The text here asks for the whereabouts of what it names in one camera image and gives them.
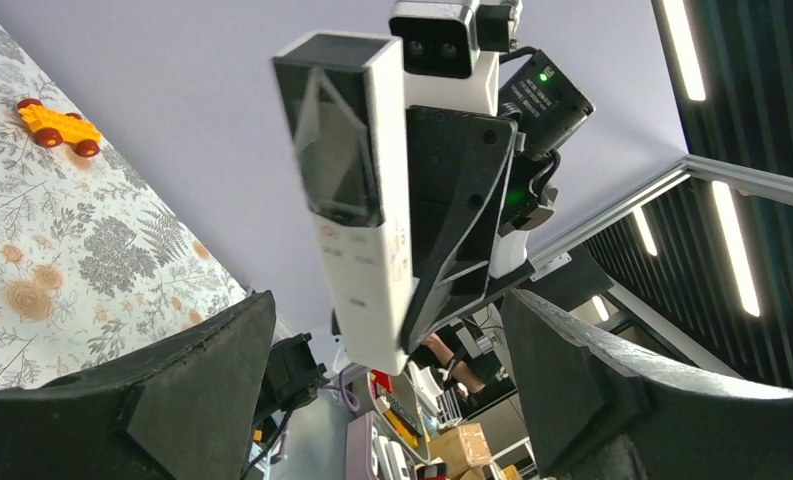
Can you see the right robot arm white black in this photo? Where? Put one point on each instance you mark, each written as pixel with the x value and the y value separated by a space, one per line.
pixel 508 252

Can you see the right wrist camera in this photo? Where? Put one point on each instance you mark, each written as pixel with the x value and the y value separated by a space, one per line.
pixel 444 38

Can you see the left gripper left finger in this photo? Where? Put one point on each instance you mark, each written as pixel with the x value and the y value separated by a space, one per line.
pixel 180 408

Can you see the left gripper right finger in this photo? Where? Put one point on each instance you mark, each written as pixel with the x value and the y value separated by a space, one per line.
pixel 597 406

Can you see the white remote control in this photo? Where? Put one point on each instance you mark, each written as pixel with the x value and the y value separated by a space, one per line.
pixel 344 99

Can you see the cardboard box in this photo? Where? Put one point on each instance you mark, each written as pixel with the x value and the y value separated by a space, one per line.
pixel 461 448

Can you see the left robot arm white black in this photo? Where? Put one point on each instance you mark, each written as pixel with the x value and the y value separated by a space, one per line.
pixel 293 378

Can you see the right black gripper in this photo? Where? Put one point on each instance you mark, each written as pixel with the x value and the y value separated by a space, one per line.
pixel 458 164

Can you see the yellow toy car red wheels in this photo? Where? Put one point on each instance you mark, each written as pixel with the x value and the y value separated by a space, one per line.
pixel 50 128

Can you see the floral patterned table mat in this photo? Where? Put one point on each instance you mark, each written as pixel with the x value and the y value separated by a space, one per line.
pixel 93 264

